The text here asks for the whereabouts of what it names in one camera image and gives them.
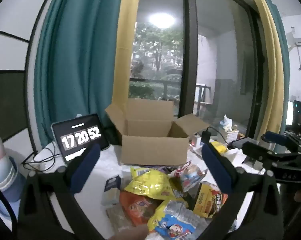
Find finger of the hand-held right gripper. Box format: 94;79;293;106
241;141;301;167
261;131;301;153

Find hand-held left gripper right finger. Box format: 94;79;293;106
198;144;285;240

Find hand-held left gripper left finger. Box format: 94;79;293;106
17;143;109;240

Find white red cartoon snack packet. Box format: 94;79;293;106
169;161;208;193

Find yellow orange black snack packet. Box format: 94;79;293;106
190;182;229;218

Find purple snack packet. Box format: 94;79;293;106
140;165;177;174

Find large yellow snack packet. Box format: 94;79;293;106
124;167;181;201

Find cardboard box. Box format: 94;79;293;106
105;98;216;167

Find flat black device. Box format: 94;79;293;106
231;138;254;148

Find white paper box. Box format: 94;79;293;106
225;149;246;163

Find small yellow cartoon packet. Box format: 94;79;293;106
210;141;229;155

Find dark blue small packet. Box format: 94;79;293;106
104;176;121;193

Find white tissue box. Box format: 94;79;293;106
220;114;239;142

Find tablet with clock display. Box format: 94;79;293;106
52;114;110;166

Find beige biscuit packet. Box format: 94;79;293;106
106;204;134;233

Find blue yellow cartoon snack packet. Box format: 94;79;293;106
147;199;204;237

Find yellow curtain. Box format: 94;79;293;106
246;0;285;137
112;0;144;104

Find balcony table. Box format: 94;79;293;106
195;83;214;111

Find blue white cup stack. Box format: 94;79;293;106
0;137;26;218

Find white air conditioner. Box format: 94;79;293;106
285;27;301;47

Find black charger cable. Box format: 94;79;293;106
208;126;232;146

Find black tablet cable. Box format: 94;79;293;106
22;147;66;173

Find black window frame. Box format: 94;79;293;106
179;0;199;118

